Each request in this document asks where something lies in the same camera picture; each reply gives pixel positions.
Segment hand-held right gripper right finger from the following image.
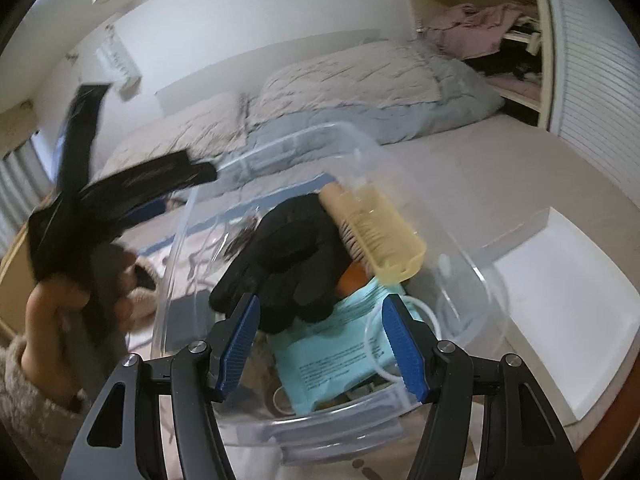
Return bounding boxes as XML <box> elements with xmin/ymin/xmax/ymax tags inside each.
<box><xmin>381</xmin><ymin>292</ymin><xmax>583</xmax><ymax>480</ymax></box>

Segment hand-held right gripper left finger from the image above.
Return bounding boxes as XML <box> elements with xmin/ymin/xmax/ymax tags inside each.
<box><xmin>60</xmin><ymin>292</ymin><xmax>262</xmax><ymax>480</ymax></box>

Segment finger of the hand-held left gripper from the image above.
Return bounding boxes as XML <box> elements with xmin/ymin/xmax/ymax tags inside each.
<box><xmin>92</xmin><ymin>151</ymin><xmax>221</xmax><ymax>213</ymax></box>
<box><xmin>56</xmin><ymin>81</ymin><xmax>113</xmax><ymax>198</ymax></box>

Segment clear plastic storage box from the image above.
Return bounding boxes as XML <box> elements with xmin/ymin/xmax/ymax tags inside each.
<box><xmin>155</xmin><ymin>122</ymin><xmax>511</xmax><ymax>466</ymax></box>

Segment black glove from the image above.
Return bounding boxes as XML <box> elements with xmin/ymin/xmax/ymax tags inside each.
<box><xmin>209</xmin><ymin>192</ymin><xmax>351</xmax><ymax>336</ymax></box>

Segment person's left forearm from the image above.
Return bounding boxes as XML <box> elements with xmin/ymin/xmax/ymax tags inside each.
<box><xmin>0</xmin><ymin>335</ymin><xmax>96</xmax><ymax>480</ymax></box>

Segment person's left hand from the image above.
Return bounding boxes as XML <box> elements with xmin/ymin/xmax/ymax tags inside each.
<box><xmin>20</xmin><ymin>250</ymin><xmax>138</xmax><ymax>403</ymax></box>

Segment wooden bedside shelf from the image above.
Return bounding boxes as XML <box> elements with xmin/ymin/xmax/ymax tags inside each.
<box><xmin>0</xmin><ymin>210</ymin><xmax>46</xmax><ymax>341</ymax></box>

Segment beige textured pillow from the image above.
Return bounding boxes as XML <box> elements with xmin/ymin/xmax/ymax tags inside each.
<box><xmin>250</xmin><ymin>40</ymin><xmax>443</xmax><ymax>126</ymax></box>
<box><xmin>100</xmin><ymin>91</ymin><xmax>251</xmax><ymax>171</ymax></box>

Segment printed curtain valance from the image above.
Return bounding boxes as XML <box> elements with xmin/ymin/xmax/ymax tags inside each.
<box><xmin>0</xmin><ymin>100</ymin><xmax>38</xmax><ymax>161</ymax></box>

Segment grey curtain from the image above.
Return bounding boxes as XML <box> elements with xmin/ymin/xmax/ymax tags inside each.
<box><xmin>0</xmin><ymin>140</ymin><xmax>56</xmax><ymax>241</ymax></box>

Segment teal face mask pack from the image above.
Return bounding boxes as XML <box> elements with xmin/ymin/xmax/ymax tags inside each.
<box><xmin>272</xmin><ymin>280</ymin><xmax>406</xmax><ymax>413</ymax></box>

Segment beige fleece pouch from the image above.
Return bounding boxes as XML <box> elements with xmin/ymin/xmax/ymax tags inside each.
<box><xmin>117</xmin><ymin>255</ymin><xmax>166</xmax><ymax>331</ymax></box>

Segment yellow plastic brush case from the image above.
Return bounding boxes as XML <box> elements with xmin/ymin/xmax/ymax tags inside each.
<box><xmin>320</xmin><ymin>182</ymin><xmax>428</xmax><ymax>283</ymax></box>

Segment white box lid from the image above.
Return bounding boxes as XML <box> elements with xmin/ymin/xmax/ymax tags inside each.
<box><xmin>492</xmin><ymin>205</ymin><xmax>640</xmax><ymax>423</ymax></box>

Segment beige bed sheet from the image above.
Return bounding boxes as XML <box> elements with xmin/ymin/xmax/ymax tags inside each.
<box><xmin>350</xmin><ymin>110</ymin><xmax>640</xmax><ymax>461</ymax></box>

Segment grey duvet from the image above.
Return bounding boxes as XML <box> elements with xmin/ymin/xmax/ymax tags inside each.
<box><xmin>245</xmin><ymin>55</ymin><xmax>506</xmax><ymax>161</ymax></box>

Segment dark clothes pile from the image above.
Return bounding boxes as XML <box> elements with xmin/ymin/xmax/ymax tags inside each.
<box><xmin>462</xmin><ymin>47</ymin><xmax>543</xmax><ymax>86</ymax></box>

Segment white louvered door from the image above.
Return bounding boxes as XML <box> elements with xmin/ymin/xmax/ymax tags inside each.
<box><xmin>540</xmin><ymin>0</ymin><xmax>640</xmax><ymax>241</ymax></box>

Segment pink clothes pile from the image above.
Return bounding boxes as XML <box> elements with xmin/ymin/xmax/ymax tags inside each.
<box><xmin>417</xmin><ymin>2</ymin><xmax>538</xmax><ymax>58</ymax></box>

